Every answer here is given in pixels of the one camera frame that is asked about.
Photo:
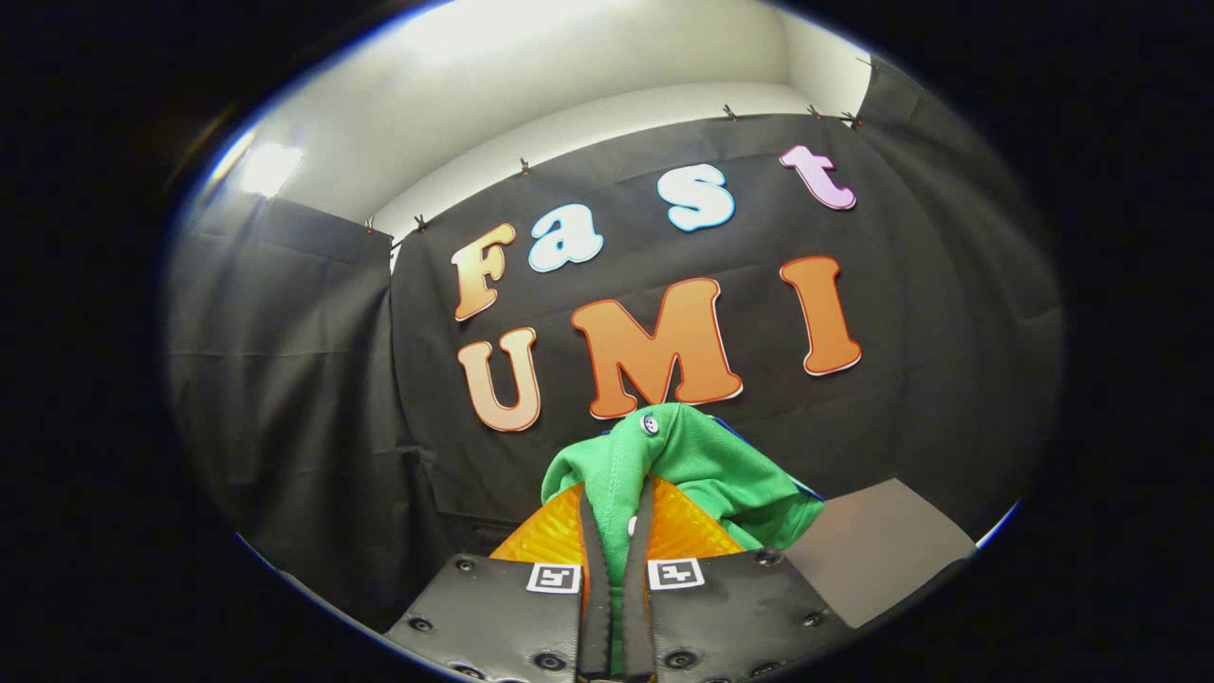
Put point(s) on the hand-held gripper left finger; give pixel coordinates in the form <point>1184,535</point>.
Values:
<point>597,588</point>

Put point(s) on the green polo shirt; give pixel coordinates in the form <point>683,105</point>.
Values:
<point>702,465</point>

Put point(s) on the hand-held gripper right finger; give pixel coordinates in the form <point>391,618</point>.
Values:
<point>637,588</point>

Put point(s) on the row of small backdrop clips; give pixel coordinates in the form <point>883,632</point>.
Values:
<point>524,167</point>

